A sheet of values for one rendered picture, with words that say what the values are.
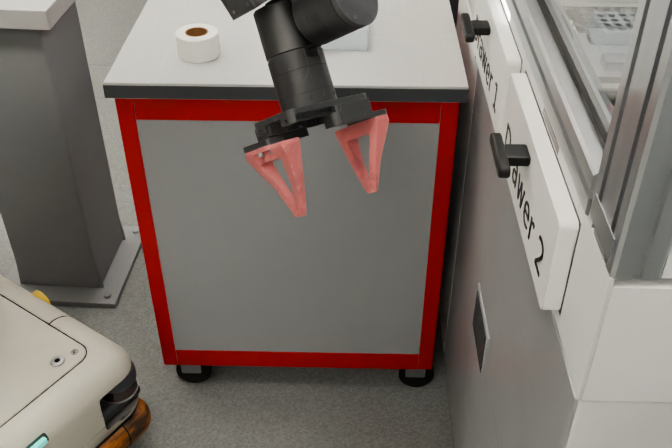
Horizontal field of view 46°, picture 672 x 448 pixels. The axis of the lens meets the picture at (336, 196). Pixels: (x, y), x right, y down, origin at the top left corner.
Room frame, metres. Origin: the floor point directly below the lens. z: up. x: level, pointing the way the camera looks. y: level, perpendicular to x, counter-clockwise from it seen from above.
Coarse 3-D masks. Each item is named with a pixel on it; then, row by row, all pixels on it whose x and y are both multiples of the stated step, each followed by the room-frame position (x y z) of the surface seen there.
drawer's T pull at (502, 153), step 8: (496, 136) 0.72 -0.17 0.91; (496, 144) 0.71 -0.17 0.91; (512, 144) 0.71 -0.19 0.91; (520, 144) 0.71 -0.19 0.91; (496, 152) 0.69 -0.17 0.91; (504, 152) 0.69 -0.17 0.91; (512, 152) 0.69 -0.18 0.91; (520, 152) 0.69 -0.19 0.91; (528, 152) 0.70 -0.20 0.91; (496, 160) 0.68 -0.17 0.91; (504, 160) 0.68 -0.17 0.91; (512, 160) 0.68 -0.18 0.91; (520, 160) 0.68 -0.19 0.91; (528, 160) 0.68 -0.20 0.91; (496, 168) 0.68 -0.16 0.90; (504, 168) 0.67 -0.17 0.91; (504, 176) 0.66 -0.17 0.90
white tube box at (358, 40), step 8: (352, 32) 1.24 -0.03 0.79; (360, 32) 1.24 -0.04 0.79; (368, 32) 1.28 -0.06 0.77; (336, 40) 1.24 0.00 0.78; (344, 40) 1.24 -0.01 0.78; (352, 40) 1.24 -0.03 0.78; (360, 40) 1.24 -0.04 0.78; (328, 48) 1.24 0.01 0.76; (336, 48) 1.24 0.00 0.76; (344, 48) 1.24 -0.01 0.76; (352, 48) 1.24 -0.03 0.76; (360, 48) 1.24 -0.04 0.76
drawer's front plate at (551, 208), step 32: (512, 96) 0.81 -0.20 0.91; (512, 128) 0.79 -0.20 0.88; (544, 128) 0.71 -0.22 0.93; (544, 160) 0.65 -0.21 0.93; (512, 192) 0.74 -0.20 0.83; (544, 192) 0.62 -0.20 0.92; (544, 224) 0.60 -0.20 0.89; (576, 224) 0.56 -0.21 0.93; (544, 256) 0.58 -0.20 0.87; (544, 288) 0.56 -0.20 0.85
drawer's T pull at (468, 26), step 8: (464, 16) 1.03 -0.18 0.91; (464, 24) 1.01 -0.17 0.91; (472, 24) 1.01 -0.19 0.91; (480, 24) 1.01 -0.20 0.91; (488, 24) 1.01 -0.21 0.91; (464, 32) 0.99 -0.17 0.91; (472, 32) 0.98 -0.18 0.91; (480, 32) 1.00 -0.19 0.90; (488, 32) 1.00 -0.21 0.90; (472, 40) 0.98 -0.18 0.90
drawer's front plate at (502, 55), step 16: (480, 0) 1.11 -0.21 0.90; (496, 0) 1.05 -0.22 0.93; (480, 16) 1.10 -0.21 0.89; (496, 16) 1.00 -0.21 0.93; (496, 32) 0.96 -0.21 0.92; (480, 48) 1.06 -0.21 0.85; (496, 48) 0.94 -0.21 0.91; (512, 48) 0.90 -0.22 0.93; (480, 64) 1.05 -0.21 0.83; (496, 64) 0.93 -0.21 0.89; (512, 64) 0.87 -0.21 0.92; (496, 80) 0.92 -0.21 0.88; (496, 96) 0.90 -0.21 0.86; (496, 112) 0.89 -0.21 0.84; (496, 128) 0.88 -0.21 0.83
